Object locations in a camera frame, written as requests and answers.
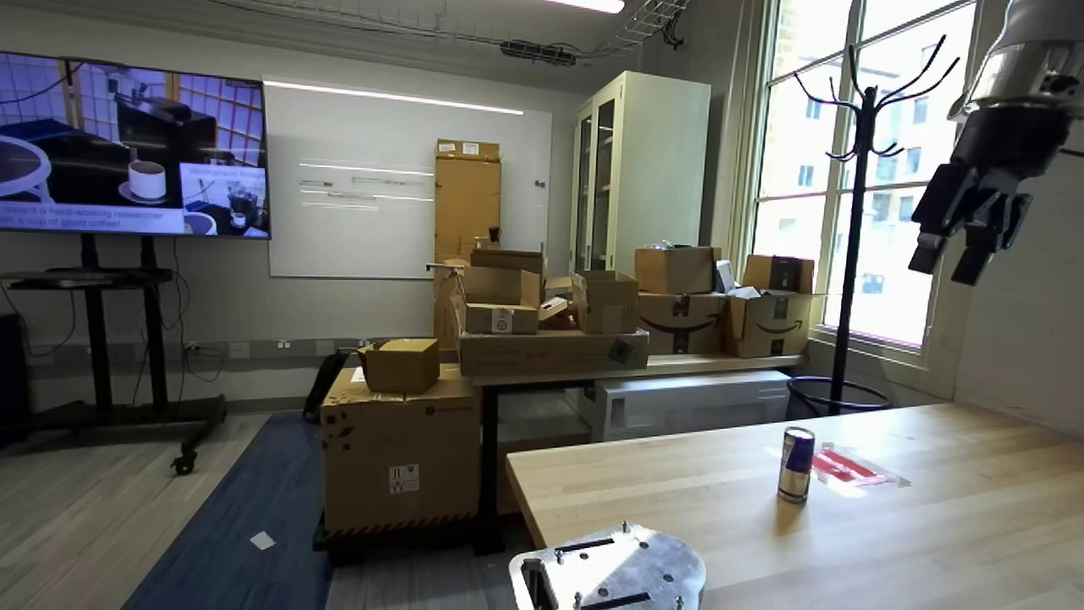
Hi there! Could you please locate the black coat rack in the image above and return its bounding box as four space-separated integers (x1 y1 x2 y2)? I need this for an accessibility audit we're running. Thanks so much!
787 30 963 421

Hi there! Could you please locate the small labelled cardboard box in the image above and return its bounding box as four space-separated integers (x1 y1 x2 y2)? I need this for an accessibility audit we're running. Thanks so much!
460 302 543 339

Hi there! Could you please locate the large cardboard box with label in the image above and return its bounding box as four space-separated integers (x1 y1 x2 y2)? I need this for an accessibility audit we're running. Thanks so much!
320 363 489 542

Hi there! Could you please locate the wall whiteboard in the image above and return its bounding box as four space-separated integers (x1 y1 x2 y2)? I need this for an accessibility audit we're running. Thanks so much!
261 77 555 280

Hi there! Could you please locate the blue silver energy drink can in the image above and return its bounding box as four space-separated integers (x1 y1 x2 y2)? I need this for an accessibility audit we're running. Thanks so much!
775 422 821 509

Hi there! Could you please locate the Amazon smile cardboard box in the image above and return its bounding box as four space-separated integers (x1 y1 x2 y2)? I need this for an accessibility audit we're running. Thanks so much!
722 287 821 363
633 287 732 360

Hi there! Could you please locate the upright square cardboard box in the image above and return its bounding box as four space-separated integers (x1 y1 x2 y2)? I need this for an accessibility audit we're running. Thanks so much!
584 269 642 339

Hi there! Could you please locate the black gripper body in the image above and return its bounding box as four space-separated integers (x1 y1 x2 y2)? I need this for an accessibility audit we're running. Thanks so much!
949 95 1073 203

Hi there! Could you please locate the white storage cabinet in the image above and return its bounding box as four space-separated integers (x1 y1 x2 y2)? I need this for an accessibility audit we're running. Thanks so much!
571 69 716 280

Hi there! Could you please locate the leaning narrow cardboard box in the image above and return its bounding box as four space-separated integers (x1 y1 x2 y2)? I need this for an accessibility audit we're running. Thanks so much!
432 254 472 363

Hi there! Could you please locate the open medium cardboard box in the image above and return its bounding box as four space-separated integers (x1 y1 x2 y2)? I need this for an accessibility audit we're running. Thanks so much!
460 247 550 308

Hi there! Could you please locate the flat metal plate object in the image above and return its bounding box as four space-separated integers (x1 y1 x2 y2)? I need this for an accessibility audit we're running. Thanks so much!
505 521 711 610

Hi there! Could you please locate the small dark-sided cardboard box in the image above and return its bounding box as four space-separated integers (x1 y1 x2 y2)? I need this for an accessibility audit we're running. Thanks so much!
740 251 821 298

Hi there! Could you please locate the blue floor rug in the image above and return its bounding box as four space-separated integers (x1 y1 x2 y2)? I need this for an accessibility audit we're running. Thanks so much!
118 411 335 610

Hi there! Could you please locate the crumpled open cardboard box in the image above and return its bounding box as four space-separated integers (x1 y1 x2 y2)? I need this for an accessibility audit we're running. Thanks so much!
538 272 591 331

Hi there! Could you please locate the large TV monitor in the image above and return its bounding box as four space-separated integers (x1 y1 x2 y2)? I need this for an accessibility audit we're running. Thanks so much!
0 47 276 244

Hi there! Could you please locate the tall upright cardboard box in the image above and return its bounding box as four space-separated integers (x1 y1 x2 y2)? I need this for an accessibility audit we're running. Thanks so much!
432 135 505 272

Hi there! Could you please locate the large paned window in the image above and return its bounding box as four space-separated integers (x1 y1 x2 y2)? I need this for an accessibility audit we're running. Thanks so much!
749 0 978 352

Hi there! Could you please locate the red packet in clear plastic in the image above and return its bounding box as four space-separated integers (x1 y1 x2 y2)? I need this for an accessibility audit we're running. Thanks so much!
809 442 913 500

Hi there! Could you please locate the long flat cardboard box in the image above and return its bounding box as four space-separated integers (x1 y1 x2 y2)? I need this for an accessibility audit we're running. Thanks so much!
456 329 655 383

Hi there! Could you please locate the long white radiator unit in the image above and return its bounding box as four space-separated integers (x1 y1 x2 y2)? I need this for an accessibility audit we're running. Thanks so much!
581 368 792 445

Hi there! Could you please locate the small cube cardboard box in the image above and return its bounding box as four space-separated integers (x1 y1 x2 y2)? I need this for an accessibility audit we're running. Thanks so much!
359 337 445 398

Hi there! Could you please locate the black bag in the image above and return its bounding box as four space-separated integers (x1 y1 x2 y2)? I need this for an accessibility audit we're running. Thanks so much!
302 348 355 422

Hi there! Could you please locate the plain stacked cardboard box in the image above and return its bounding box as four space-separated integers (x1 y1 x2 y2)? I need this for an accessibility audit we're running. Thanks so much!
633 244 725 298

